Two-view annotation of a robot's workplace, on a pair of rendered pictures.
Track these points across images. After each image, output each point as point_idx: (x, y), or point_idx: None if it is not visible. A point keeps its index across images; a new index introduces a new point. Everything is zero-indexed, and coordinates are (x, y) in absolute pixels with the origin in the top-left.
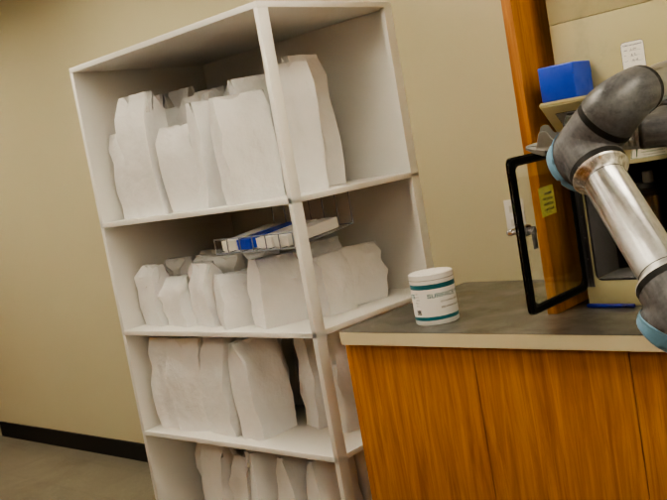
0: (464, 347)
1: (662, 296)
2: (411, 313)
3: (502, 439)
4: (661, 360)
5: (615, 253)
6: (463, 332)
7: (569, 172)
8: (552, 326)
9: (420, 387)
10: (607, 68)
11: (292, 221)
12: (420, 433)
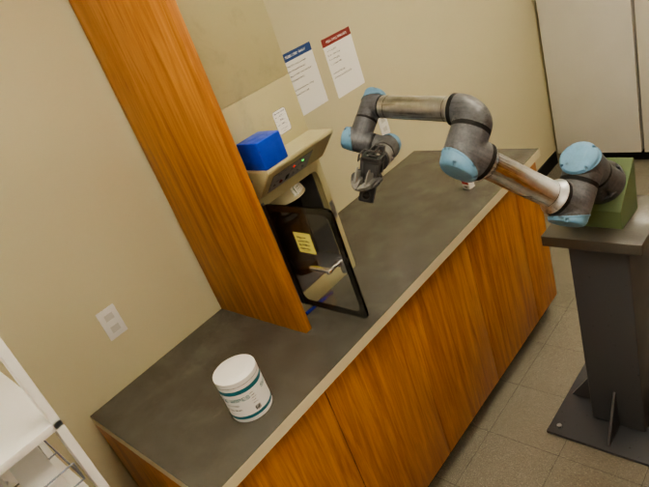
0: None
1: (581, 196)
2: (194, 437)
3: (356, 432)
4: (415, 292)
5: None
6: (322, 377)
7: (487, 165)
8: (352, 325)
9: (293, 462)
10: None
11: (71, 447)
12: None
